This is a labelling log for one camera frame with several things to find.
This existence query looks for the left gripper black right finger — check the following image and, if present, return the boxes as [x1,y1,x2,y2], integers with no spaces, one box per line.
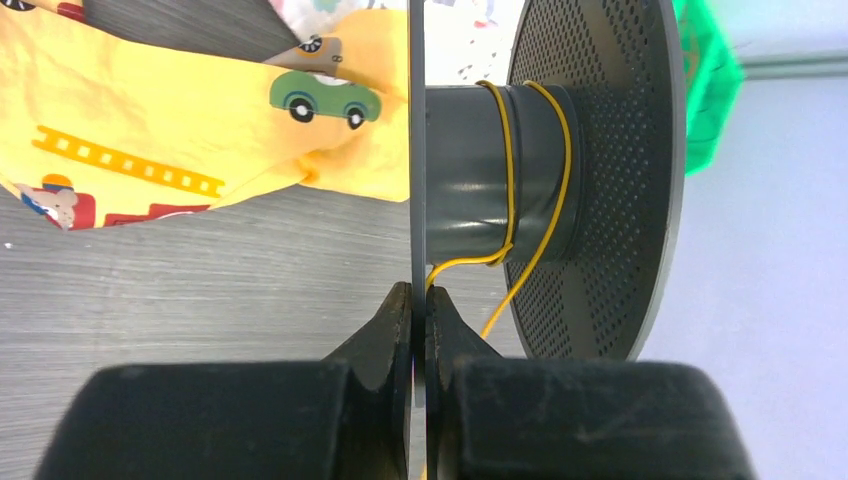
[426,287,756,479]

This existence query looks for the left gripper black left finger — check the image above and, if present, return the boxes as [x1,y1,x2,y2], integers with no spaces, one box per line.
[35,282,411,479]

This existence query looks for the black cable spool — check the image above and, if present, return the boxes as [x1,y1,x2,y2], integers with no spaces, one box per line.
[410,1,686,403]

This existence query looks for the yellow wire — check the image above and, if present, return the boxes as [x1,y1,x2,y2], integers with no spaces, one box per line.
[425,79,574,340]

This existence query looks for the yellow snack bag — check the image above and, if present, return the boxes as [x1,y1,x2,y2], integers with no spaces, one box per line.
[1,2,409,230]

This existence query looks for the white patterned cloth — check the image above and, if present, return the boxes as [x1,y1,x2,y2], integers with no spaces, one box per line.
[268,0,525,41]

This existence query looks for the green three-compartment bin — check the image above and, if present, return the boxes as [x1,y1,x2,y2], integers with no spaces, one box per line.
[673,0,745,176]

